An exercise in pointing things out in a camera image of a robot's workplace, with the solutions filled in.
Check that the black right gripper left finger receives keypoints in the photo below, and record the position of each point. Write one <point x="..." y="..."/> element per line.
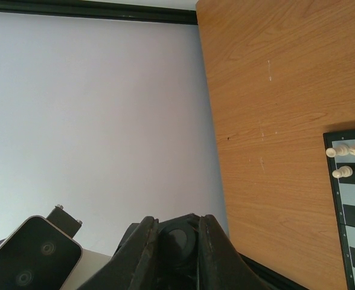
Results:
<point x="133" y="266"/>

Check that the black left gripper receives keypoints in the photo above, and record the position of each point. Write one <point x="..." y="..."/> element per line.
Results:
<point x="64" y="221"/>

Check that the white rook piece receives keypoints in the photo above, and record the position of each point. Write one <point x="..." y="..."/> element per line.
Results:
<point x="339" y="150"/>

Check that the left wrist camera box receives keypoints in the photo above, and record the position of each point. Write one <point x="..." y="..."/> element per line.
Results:
<point x="37" y="255"/>

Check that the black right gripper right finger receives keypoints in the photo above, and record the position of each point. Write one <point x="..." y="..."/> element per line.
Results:
<point x="219" y="264"/>

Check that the black white chess board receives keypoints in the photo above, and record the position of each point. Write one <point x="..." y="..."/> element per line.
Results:
<point x="343" y="190"/>

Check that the white pawn piece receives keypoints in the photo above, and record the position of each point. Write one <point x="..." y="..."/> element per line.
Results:
<point x="342" y="172"/>

